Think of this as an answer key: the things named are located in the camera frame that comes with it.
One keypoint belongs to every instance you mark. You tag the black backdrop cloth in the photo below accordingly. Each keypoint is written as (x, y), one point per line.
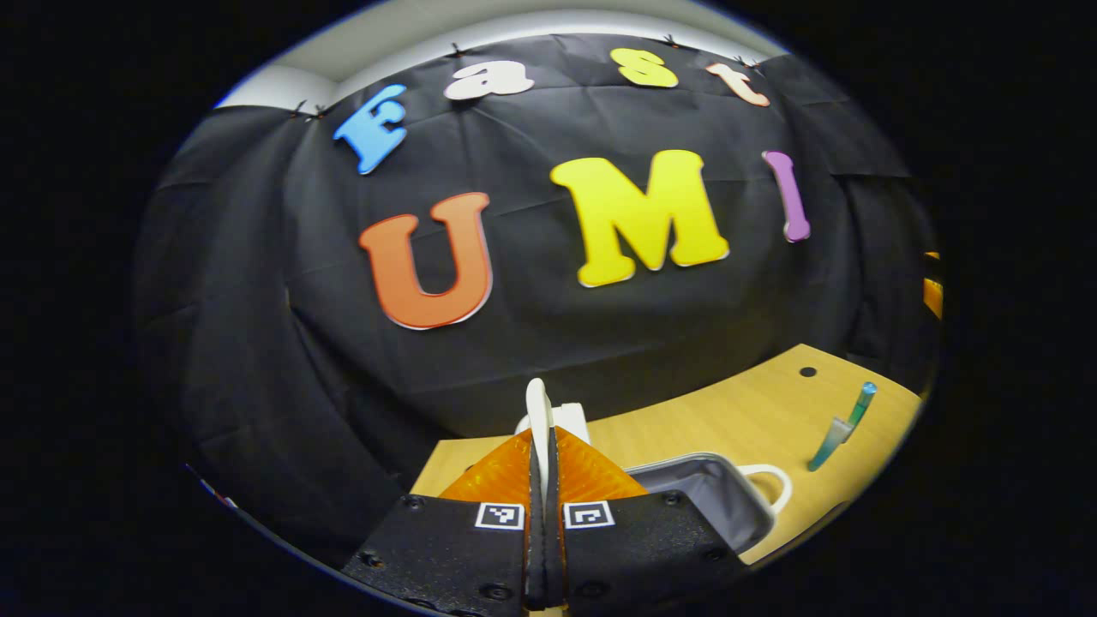
(600, 343)

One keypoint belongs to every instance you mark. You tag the clear teal skin care tube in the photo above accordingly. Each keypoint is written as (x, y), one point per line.
(830, 441)

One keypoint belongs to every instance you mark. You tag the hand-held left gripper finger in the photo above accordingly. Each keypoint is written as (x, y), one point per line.
(555, 531)
(536, 531)

